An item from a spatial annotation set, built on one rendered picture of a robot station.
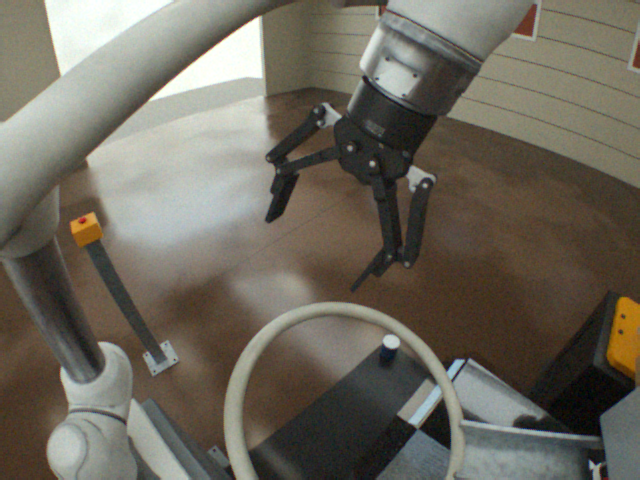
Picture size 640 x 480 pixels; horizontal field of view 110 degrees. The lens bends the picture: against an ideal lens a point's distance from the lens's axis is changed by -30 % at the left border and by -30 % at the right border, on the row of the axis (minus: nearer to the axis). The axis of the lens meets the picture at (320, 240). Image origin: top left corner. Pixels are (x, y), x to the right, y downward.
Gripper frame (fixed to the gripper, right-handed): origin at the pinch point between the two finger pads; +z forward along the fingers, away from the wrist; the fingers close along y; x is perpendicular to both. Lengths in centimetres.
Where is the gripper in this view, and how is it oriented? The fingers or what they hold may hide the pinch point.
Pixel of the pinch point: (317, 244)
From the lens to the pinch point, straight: 38.6
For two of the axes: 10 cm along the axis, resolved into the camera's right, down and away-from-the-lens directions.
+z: -3.7, 6.5, 6.6
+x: 5.3, -4.4, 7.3
